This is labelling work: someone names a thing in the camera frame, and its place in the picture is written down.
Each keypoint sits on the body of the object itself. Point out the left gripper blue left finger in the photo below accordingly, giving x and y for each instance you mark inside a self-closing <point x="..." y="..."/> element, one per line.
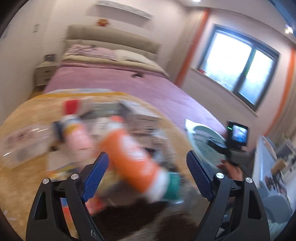
<point x="91" y="176"/>

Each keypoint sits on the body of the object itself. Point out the orange plush toy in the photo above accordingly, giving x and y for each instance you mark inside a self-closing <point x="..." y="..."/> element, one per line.
<point x="102" y="22"/>

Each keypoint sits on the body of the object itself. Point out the orange beige curtain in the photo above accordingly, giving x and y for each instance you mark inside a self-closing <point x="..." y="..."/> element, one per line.
<point x="192" y="47"/>

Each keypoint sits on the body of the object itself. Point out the bed with pink cover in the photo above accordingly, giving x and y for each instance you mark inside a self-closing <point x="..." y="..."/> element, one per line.
<point x="80" y="72"/>

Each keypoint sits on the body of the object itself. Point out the green plastic waste basket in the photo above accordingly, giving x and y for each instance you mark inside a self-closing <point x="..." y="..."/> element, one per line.
<point x="198" y="135"/>

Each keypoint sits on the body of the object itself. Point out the picture frame on nightstand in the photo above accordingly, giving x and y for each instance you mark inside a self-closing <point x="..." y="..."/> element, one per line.
<point x="50" y="58"/>

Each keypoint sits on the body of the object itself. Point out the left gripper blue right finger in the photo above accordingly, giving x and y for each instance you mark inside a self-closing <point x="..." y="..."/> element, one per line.
<point x="200" y="175"/>

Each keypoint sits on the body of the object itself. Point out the beige nightstand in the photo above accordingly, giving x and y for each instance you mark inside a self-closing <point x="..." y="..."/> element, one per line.
<point x="44" y="72"/>

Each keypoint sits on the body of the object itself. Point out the white wall shelf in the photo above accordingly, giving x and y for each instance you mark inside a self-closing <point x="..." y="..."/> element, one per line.
<point x="126" y="8"/>

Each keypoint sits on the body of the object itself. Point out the window with dark frame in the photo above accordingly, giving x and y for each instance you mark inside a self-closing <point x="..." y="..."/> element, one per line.
<point x="240" y="63"/>

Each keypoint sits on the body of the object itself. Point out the person's right hand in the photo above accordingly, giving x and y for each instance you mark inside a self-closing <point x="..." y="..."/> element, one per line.
<point x="233" y="172"/>

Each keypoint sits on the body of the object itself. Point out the blue red snack packet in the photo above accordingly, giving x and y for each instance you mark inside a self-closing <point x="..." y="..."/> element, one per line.
<point x="71" y="189"/>

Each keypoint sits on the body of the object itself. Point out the white patterned wrapper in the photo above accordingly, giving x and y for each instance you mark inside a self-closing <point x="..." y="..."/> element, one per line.
<point x="164" y="152"/>

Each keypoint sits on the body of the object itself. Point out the pink yogurt bottle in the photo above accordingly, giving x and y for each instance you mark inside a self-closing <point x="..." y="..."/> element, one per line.
<point x="76" y="137"/>

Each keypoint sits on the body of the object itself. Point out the white pillow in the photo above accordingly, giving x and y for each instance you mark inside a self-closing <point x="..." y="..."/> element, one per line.
<point x="133" y="59"/>

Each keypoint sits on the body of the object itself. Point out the beige padded headboard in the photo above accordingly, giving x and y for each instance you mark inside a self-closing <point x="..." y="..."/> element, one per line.
<point x="110" y="35"/>

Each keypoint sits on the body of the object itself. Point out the clear plastic bottle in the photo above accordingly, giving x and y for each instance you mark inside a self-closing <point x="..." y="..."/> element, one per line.
<point x="28" y="143"/>

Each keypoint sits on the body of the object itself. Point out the pink pillow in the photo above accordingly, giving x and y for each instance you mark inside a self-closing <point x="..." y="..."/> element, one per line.
<point x="91" y="51"/>

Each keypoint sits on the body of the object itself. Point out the dark object on bed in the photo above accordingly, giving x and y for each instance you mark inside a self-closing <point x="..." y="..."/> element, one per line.
<point x="140" y="75"/>

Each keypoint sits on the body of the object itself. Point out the orange paper cup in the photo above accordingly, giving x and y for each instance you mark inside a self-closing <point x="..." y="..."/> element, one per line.
<point x="132" y="162"/>

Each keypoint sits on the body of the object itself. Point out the grey printed milk carton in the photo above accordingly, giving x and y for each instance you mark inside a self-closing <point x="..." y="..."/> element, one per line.
<point x="139" y="119"/>

